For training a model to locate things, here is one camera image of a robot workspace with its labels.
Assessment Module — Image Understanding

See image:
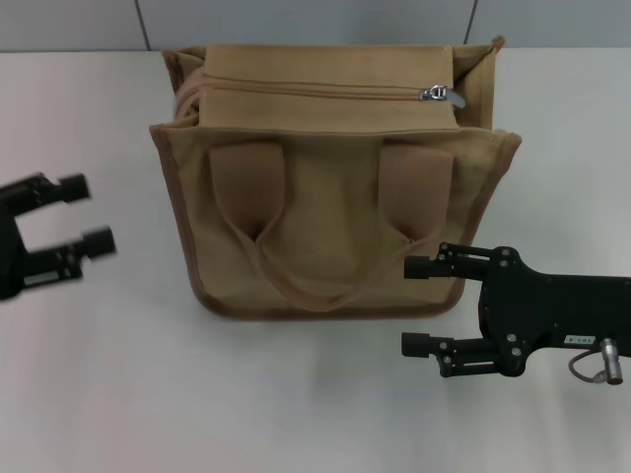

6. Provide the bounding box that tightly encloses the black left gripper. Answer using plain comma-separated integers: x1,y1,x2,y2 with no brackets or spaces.
0,171,118,304

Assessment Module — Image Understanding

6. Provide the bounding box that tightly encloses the silver metal zipper slider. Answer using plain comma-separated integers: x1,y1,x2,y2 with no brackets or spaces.
418,84,467,109

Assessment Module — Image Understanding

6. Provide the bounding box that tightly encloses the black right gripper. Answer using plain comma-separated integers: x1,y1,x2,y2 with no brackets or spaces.
400,241,631,380

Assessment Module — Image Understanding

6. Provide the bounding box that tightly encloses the right gripper cable with plug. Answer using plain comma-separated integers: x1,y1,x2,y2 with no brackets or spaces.
569,337,627,386

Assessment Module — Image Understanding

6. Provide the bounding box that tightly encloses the khaki canvas food bag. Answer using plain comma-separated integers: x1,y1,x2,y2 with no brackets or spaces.
149,34,523,322

